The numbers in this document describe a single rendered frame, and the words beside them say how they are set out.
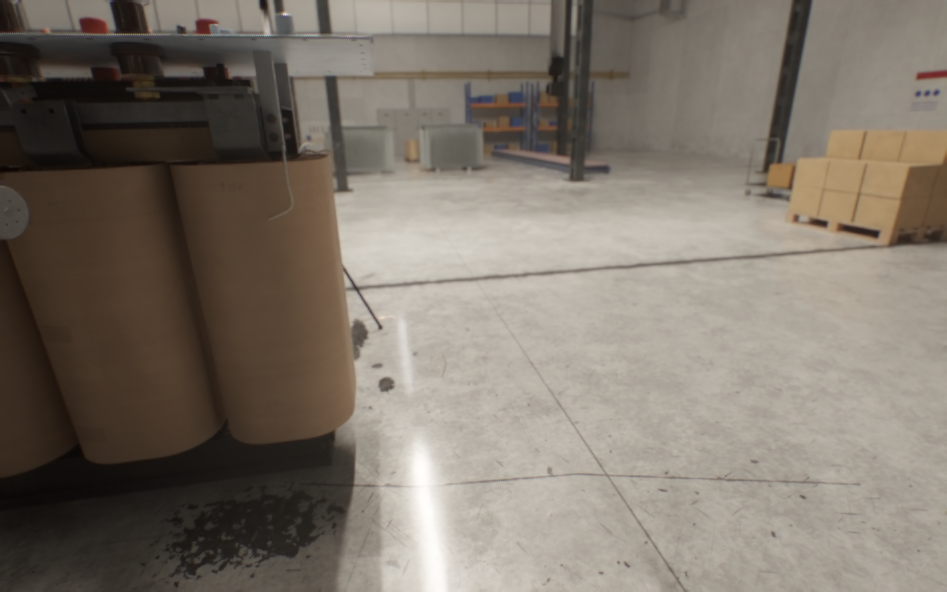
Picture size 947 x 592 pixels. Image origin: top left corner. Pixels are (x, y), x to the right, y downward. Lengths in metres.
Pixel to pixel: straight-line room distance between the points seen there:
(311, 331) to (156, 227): 0.51
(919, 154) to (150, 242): 6.33
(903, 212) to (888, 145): 0.85
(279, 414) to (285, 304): 0.37
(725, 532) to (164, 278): 1.81
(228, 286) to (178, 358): 0.30
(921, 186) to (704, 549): 5.07
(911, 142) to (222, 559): 6.46
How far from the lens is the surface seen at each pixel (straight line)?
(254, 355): 1.57
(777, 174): 8.79
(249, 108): 1.45
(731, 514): 1.80
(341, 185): 9.82
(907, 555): 1.93
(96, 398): 1.77
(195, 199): 1.48
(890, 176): 6.12
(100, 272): 1.60
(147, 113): 1.58
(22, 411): 1.94
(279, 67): 1.76
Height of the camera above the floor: 1.15
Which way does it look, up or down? 20 degrees down
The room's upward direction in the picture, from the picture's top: 1 degrees counter-clockwise
